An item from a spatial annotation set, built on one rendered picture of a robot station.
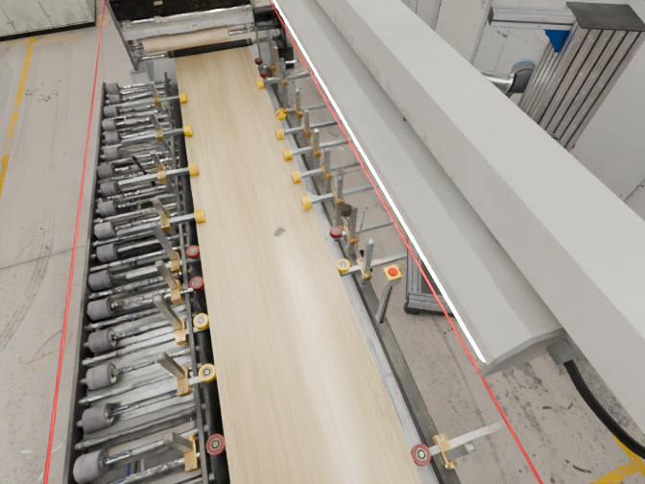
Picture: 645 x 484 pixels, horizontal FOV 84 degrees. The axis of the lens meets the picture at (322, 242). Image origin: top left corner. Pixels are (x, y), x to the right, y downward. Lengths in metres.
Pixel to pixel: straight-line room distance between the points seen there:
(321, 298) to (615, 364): 1.76
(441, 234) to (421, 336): 2.58
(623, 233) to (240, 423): 1.68
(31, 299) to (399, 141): 3.65
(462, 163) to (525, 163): 0.05
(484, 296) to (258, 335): 1.64
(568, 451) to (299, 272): 2.08
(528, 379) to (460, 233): 2.76
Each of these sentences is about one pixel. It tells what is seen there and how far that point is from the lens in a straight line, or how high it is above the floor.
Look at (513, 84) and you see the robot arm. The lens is 2.31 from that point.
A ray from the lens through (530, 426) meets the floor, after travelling 3.01.
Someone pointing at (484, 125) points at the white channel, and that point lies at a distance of 0.37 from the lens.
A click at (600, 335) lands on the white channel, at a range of 0.30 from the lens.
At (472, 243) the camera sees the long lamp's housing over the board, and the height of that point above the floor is 2.38.
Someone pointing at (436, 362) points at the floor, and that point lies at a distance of 2.90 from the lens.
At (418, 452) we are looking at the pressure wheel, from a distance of 1.81.
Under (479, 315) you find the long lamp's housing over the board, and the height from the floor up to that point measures 2.35.
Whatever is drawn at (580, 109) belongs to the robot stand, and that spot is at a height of 1.69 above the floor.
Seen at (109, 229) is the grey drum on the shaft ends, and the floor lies 0.84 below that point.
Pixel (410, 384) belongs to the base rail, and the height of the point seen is 0.70.
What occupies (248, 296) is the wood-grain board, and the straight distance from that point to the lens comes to 2.04.
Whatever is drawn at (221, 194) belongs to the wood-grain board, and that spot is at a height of 0.90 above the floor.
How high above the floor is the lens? 2.66
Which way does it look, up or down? 54 degrees down
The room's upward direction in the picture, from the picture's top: 1 degrees counter-clockwise
